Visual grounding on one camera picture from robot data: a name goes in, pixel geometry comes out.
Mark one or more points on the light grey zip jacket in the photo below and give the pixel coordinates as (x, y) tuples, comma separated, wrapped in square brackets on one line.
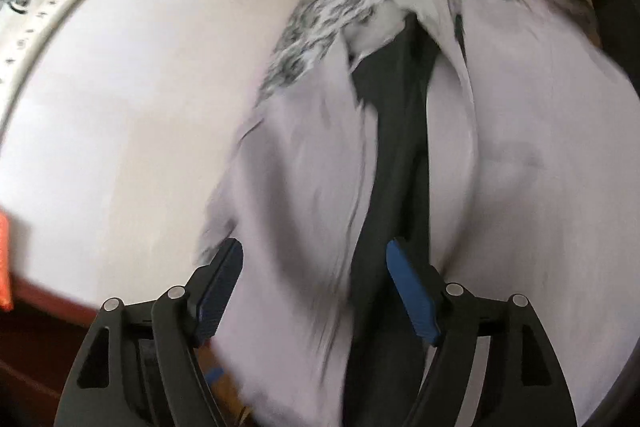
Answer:
[(493, 140)]

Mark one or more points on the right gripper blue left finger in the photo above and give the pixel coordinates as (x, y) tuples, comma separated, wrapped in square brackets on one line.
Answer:
[(210, 289)]

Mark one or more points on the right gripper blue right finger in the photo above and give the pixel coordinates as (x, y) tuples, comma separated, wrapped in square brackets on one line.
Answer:
[(418, 303)]

